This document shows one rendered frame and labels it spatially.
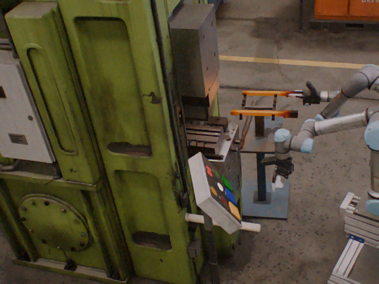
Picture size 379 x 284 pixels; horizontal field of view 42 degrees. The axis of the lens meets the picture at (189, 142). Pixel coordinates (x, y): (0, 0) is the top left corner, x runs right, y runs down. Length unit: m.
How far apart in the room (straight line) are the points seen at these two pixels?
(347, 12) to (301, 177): 2.79
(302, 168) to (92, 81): 2.22
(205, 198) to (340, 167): 2.14
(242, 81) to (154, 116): 2.98
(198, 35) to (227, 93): 2.77
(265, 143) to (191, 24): 1.24
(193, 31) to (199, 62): 0.17
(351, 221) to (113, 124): 1.41
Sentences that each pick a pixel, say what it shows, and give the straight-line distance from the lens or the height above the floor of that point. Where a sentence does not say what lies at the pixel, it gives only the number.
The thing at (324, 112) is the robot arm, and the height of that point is 0.87.
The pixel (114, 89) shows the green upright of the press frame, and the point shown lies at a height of 1.51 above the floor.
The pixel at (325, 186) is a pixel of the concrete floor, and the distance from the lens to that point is 4.10.
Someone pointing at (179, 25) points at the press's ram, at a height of 1.76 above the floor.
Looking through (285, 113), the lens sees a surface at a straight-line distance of 3.26.
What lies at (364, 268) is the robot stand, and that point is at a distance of 3.32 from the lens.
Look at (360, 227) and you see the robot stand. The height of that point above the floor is 0.67.
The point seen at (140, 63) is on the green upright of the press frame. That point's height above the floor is 1.70.
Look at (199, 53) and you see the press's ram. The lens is 2.52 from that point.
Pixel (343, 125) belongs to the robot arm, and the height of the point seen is 1.33.
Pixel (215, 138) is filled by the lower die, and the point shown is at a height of 0.99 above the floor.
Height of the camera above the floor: 2.80
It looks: 37 degrees down
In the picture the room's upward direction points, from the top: 8 degrees counter-clockwise
